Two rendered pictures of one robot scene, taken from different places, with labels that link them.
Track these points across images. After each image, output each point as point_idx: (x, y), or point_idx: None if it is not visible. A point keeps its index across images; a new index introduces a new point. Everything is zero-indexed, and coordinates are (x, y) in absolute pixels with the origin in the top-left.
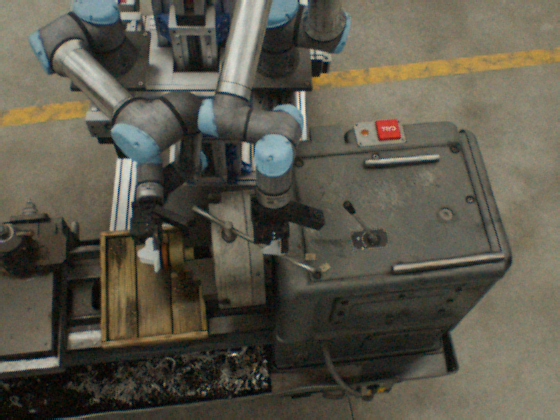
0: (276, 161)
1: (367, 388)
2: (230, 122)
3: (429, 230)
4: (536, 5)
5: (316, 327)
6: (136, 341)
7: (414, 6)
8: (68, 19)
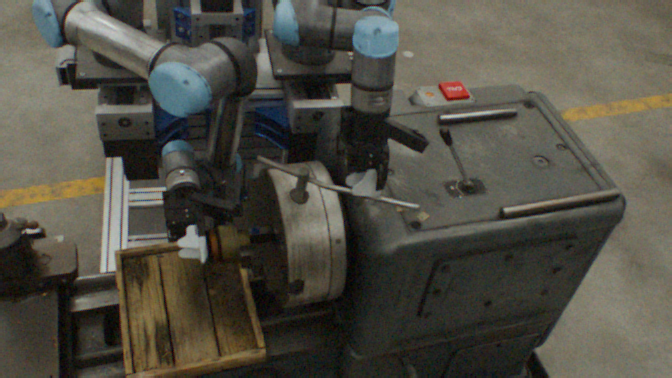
0: (385, 34)
1: None
2: (314, 18)
3: (528, 176)
4: (517, 78)
5: (402, 328)
6: (174, 369)
7: (401, 83)
8: None
